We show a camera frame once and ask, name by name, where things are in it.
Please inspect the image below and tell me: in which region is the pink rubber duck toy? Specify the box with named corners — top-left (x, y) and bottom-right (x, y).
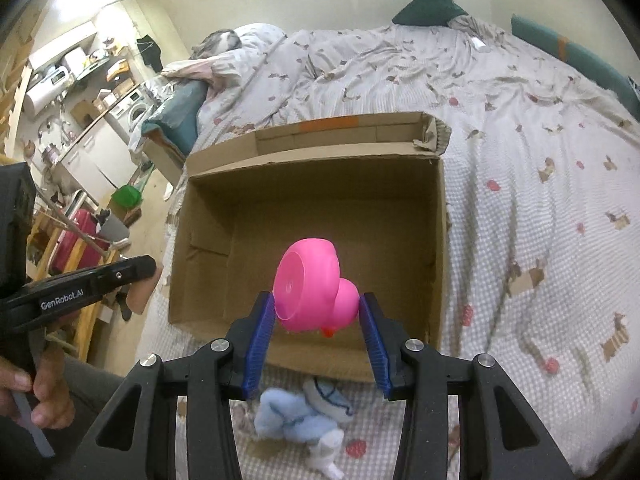
top-left (272, 238), bottom-right (360, 337)

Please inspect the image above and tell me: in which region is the open cardboard box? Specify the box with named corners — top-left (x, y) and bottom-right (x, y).
top-left (168, 112), bottom-right (451, 382)

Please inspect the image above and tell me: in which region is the dark green pillow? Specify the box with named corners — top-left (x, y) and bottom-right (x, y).
top-left (392, 0), bottom-right (466, 27)

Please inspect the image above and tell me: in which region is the patterned dog print bedspread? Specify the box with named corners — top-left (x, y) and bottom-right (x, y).
top-left (138, 16), bottom-right (639, 477)

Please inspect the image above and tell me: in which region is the pile of crumpled bedding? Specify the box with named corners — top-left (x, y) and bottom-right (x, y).
top-left (160, 23), bottom-right (286, 92)

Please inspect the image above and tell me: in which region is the teal headboard cushion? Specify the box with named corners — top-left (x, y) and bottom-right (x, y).
top-left (511, 14), bottom-right (639, 119)

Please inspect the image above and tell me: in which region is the red suitcase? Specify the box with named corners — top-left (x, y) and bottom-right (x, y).
top-left (49, 209), bottom-right (101, 275)

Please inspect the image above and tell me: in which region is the green plastic dustpan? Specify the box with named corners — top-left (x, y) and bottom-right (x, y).
top-left (112, 184), bottom-right (142, 210)

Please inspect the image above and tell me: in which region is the white washing machine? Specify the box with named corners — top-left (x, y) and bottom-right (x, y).
top-left (105, 84), bottom-right (157, 144)

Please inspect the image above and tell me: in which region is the light blue fluffy sock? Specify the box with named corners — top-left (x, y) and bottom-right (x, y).
top-left (254, 377), bottom-right (355, 479)

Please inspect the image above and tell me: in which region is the person's left hand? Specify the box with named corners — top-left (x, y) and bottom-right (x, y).
top-left (1, 344), bottom-right (75, 430)

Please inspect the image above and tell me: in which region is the wooden chair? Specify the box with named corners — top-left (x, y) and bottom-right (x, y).
top-left (27, 207), bottom-right (120, 362)

